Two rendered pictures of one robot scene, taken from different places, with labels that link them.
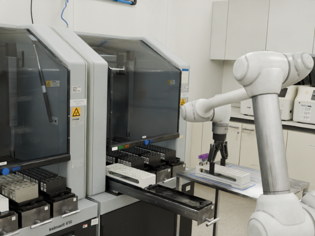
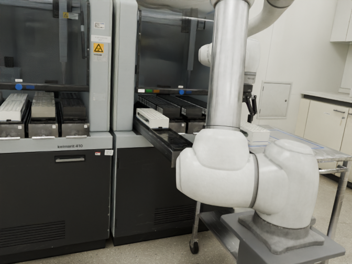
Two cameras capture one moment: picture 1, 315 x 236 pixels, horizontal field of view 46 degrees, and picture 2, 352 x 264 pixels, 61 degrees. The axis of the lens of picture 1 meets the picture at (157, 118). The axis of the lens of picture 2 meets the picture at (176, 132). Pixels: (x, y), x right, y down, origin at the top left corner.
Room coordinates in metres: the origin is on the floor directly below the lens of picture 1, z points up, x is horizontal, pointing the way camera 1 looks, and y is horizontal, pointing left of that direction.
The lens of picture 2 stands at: (0.53, -0.72, 1.18)
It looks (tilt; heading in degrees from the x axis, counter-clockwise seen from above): 14 degrees down; 26
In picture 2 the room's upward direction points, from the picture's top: 5 degrees clockwise
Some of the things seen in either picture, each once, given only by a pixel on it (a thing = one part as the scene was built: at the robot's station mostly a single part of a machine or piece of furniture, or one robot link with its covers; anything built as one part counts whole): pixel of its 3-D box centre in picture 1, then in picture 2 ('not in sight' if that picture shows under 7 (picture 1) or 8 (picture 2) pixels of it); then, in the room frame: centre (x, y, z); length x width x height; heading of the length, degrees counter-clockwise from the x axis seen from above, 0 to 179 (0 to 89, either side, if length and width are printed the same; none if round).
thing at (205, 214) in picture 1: (153, 194); (161, 136); (1.82, 0.00, 0.78); 0.73 x 0.14 x 0.09; 50
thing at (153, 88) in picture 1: (120, 87); (173, 41); (2.32, 0.24, 1.28); 0.61 x 0.51 x 0.63; 140
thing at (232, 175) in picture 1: (221, 173); (243, 130); (1.98, -0.37, 0.85); 0.30 x 0.10 x 0.06; 47
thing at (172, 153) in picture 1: (169, 155); not in sight; (2.34, -0.09, 0.85); 0.12 x 0.02 x 0.06; 139
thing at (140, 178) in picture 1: (129, 175); (151, 118); (1.93, 0.14, 0.83); 0.30 x 0.10 x 0.06; 50
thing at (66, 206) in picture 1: (29, 187); (71, 116); (1.84, 0.65, 0.78); 0.73 x 0.14 x 0.09; 50
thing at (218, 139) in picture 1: (219, 141); (244, 92); (2.01, -0.35, 1.03); 0.08 x 0.07 x 0.09; 137
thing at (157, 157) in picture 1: (153, 159); (193, 112); (2.23, 0.01, 0.85); 0.12 x 0.02 x 0.06; 139
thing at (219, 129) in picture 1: (220, 128); (246, 78); (2.01, -0.35, 1.11); 0.09 x 0.09 x 0.06
